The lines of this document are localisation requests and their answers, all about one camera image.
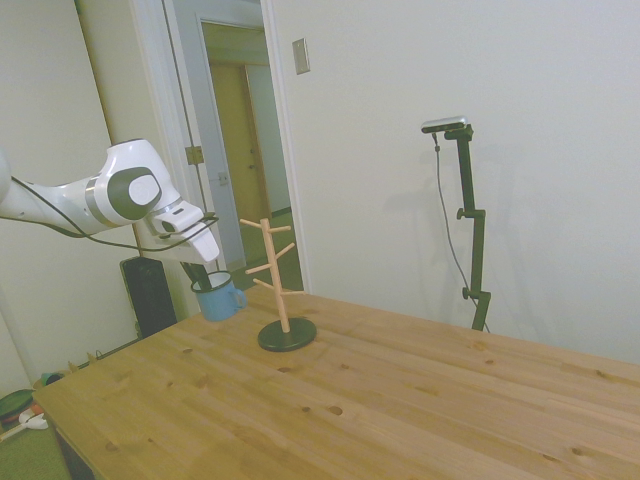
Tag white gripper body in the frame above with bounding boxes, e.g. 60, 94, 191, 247
154, 223, 222, 265

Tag blue enamel mug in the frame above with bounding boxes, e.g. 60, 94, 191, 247
190, 270, 249, 323

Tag wooden mug tree black base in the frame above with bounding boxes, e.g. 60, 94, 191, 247
238, 216, 320, 353

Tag black tower speaker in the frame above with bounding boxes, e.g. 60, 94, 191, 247
119, 256, 179, 340

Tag brown wooden door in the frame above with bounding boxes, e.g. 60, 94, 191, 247
209, 62, 274, 224

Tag white open door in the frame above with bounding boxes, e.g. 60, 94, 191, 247
162, 0, 247, 314

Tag white floor item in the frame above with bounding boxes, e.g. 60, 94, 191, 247
0, 409, 50, 442

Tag green floor item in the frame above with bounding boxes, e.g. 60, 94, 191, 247
0, 389, 36, 427

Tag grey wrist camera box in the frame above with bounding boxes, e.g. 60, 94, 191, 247
148, 202, 206, 238

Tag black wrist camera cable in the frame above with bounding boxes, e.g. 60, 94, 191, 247
8, 174, 221, 252

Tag metal wall switch plate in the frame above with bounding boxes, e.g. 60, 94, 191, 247
291, 38, 312, 77

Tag grey exterior camera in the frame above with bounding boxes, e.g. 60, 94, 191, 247
420, 115, 472, 135

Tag black jointed camera stand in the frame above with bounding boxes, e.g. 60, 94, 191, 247
442, 124, 493, 333

